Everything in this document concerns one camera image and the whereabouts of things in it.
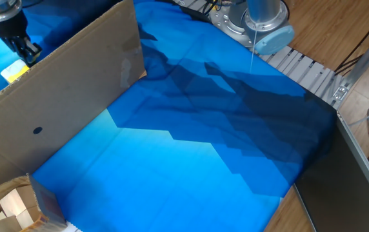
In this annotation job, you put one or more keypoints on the white zip tie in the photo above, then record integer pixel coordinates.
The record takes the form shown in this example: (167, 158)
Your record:
(253, 48)

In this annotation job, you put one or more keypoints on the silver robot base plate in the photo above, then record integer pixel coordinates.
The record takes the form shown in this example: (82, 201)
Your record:
(221, 22)

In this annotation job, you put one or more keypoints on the aluminium edge rail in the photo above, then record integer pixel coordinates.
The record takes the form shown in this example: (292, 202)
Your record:
(365, 159)

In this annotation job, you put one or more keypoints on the light wooden block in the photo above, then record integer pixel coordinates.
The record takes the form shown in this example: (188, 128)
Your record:
(29, 217)
(16, 199)
(4, 225)
(0, 216)

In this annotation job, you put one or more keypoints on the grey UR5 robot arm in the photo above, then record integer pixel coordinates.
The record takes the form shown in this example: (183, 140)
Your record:
(265, 16)

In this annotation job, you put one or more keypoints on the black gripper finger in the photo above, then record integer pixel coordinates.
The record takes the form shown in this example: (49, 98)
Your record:
(31, 50)
(18, 48)

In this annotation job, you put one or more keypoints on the large brown cardboard wall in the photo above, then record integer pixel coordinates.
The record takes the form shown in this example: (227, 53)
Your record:
(58, 106)

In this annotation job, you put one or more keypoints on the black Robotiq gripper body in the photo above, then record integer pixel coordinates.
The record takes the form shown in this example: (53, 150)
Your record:
(8, 27)

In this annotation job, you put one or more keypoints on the dark grey board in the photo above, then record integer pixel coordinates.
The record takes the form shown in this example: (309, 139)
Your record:
(339, 193)

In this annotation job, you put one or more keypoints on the silver corner bracket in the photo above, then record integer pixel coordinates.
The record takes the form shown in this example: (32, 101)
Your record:
(340, 94)

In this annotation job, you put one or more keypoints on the blue mountain print cloth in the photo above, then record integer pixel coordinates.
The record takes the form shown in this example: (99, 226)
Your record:
(171, 161)

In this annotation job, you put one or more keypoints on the aluminium frame post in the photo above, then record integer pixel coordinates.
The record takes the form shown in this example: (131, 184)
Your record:
(368, 54)

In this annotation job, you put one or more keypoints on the slatted aluminium table frame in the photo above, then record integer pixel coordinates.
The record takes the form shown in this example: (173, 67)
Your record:
(300, 69)

